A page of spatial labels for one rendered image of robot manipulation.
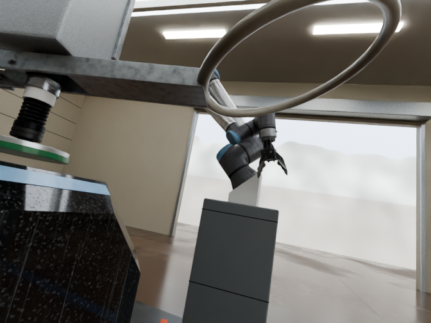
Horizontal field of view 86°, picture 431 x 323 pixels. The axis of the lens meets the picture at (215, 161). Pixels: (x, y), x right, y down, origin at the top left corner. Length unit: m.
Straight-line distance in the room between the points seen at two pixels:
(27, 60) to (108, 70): 0.22
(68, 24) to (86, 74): 0.13
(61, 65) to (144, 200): 5.46
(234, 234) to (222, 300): 0.31
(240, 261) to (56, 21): 1.13
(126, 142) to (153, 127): 0.85
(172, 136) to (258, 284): 5.18
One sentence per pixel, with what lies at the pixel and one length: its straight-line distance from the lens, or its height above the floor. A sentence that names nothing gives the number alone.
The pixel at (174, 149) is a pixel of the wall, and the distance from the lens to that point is 5.95.
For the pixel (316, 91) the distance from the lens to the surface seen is 0.87.
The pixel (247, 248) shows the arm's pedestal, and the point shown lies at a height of 0.64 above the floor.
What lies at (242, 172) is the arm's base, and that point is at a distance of 1.37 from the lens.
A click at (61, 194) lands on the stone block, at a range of 0.64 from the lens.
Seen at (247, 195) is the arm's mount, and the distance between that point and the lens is 1.32.
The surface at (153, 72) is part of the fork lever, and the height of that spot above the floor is 1.10.
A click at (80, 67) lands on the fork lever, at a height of 1.09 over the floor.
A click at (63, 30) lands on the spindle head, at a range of 0.74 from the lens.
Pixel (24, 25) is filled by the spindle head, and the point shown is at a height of 1.15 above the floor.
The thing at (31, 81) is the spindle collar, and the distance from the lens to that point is 0.80.
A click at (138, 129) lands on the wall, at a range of 6.65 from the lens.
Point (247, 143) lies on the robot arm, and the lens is 1.48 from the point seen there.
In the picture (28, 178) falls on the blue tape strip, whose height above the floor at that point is 0.80.
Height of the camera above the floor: 0.81
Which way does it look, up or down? 11 degrees up
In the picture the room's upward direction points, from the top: 10 degrees clockwise
